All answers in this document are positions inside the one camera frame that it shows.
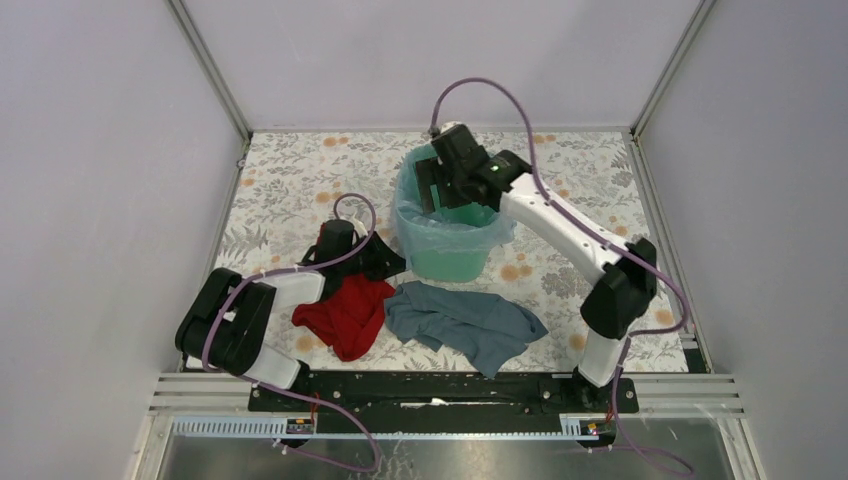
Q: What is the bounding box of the light blue plastic trash bag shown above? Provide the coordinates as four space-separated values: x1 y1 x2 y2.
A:
391 145 516 259

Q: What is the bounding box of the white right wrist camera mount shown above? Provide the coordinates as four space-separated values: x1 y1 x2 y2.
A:
428 121 462 138

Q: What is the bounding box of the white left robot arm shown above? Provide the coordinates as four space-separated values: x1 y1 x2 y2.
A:
175 219 406 411

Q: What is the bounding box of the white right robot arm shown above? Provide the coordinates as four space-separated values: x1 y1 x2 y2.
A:
414 122 657 412

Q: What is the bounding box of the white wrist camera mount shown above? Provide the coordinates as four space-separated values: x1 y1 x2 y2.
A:
428 121 462 138
348 217 369 238

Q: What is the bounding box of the grey-blue cloth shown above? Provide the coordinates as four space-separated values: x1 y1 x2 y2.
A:
384 281 548 378

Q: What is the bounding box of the white slotted cable duct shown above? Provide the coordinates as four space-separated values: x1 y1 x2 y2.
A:
170 414 601 442

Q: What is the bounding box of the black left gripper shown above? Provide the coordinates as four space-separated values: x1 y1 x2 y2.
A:
339 230 411 282

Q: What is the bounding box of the green plastic trash bin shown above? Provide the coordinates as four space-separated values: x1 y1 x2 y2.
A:
395 143 508 284

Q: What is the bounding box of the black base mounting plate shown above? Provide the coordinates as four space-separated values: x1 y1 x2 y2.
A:
248 370 640 434

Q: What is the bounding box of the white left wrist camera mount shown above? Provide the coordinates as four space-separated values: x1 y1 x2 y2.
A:
348 217 369 238

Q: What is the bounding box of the red cloth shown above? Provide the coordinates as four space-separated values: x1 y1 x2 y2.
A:
292 274 395 362

